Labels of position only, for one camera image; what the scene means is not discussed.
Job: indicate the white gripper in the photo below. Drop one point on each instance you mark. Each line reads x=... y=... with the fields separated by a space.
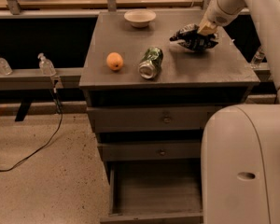
x=216 y=14

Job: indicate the blue chip bag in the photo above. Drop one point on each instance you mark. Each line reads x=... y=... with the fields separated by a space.
x=189 y=38

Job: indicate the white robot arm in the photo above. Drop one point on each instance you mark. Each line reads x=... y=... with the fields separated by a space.
x=241 y=143

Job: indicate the grey wooden drawer cabinet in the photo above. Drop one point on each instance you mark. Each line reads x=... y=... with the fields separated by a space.
x=218 y=76

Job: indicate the grey top drawer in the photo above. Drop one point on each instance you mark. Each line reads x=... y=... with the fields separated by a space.
x=145 y=119

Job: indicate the grey open bottom drawer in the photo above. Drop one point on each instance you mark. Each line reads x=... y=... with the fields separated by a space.
x=155 y=192

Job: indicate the clear water bottle right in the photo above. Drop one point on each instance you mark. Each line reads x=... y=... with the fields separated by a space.
x=257 y=58

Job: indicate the white ceramic bowl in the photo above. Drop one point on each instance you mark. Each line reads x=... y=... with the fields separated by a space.
x=139 y=18

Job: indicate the crushed green soda can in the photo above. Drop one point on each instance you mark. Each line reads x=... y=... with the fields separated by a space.
x=150 y=65

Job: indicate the orange fruit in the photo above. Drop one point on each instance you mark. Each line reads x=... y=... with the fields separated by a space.
x=114 y=61

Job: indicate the clear bottle on ledge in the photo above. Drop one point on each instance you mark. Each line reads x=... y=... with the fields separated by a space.
x=46 y=65

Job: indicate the clear bottle far left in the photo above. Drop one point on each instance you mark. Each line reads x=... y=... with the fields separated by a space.
x=5 y=68

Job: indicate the grey metal ledge rail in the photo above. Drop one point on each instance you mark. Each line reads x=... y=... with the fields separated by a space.
x=33 y=79

